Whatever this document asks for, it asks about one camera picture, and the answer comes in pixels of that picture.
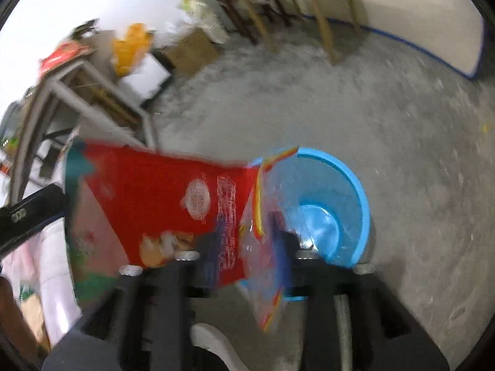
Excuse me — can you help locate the red snack bag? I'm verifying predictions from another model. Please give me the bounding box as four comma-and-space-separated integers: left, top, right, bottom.
65, 139, 284, 331

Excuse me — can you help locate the blue plastic trash basket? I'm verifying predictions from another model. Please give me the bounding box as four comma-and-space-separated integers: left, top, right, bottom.
235, 146, 372, 303

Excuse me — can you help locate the grey metal side table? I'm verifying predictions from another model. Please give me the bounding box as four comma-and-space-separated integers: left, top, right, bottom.
2, 58, 159, 203

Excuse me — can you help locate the red plastic bag on shelf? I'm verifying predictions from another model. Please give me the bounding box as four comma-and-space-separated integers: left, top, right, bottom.
39, 40, 92, 77

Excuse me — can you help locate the cardboard box on floor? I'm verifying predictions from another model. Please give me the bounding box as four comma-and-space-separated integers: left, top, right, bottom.
161, 28, 219, 77

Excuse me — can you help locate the orange plastic bag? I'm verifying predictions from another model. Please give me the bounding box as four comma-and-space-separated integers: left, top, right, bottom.
112, 23, 153, 78

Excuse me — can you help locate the white mattress blue trim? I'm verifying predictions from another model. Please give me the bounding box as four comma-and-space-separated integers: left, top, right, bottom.
355, 0, 485, 78

